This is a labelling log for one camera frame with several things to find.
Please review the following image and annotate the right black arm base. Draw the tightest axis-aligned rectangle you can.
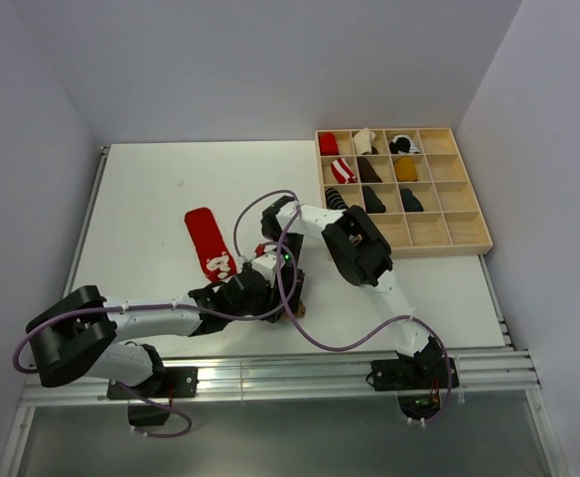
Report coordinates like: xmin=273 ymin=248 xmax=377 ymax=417
xmin=365 ymin=356 xmax=460 ymax=420

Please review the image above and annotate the rolled mustard yellow sock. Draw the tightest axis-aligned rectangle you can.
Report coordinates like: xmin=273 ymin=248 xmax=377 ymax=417
xmin=393 ymin=157 xmax=418 ymax=182

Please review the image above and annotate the rolled cream sock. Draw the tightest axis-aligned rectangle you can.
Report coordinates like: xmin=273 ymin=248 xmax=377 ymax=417
xmin=353 ymin=128 xmax=375 ymax=155

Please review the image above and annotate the rolled black white ribbed sock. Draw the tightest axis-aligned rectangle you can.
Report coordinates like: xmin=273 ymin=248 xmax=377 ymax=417
xmin=324 ymin=187 xmax=349 ymax=211

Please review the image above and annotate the rolled dark teal sock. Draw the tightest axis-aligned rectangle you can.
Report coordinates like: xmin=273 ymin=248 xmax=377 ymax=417
xmin=400 ymin=188 xmax=424 ymax=213

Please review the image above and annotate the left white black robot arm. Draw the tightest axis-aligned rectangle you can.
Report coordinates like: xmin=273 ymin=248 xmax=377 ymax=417
xmin=26 ymin=268 xmax=282 ymax=397

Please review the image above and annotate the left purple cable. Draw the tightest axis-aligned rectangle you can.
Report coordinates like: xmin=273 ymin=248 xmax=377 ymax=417
xmin=12 ymin=240 xmax=291 ymax=439

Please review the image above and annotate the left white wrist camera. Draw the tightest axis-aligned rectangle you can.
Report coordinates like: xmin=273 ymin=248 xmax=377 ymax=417
xmin=250 ymin=243 xmax=277 ymax=280

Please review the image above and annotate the red patterned sock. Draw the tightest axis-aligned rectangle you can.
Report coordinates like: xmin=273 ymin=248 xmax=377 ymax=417
xmin=184 ymin=207 xmax=236 ymax=282

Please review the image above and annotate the aluminium frame rail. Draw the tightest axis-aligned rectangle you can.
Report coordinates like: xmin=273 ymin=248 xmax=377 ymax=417
xmin=19 ymin=346 xmax=540 ymax=407

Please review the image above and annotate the rolled dark brown sock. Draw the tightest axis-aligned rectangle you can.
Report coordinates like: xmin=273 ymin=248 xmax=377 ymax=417
xmin=357 ymin=156 xmax=382 ymax=183

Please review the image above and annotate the rolled red white striped sock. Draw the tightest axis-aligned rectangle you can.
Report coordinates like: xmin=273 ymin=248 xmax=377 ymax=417
xmin=331 ymin=157 xmax=358 ymax=184

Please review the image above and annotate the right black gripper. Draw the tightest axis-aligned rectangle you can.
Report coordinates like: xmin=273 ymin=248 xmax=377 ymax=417
xmin=268 ymin=233 xmax=306 ymax=312

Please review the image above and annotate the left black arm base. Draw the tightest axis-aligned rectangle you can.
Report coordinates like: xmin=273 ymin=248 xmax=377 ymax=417
xmin=106 ymin=367 xmax=199 ymax=428

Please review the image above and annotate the wooden compartment tray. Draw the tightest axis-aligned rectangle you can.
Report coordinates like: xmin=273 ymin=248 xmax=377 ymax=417
xmin=315 ymin=127 xmax=493 ymax=257

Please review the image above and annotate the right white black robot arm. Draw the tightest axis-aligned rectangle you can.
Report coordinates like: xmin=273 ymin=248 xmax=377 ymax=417
xmin=261 ymin=196 xmax=458 ymax=390

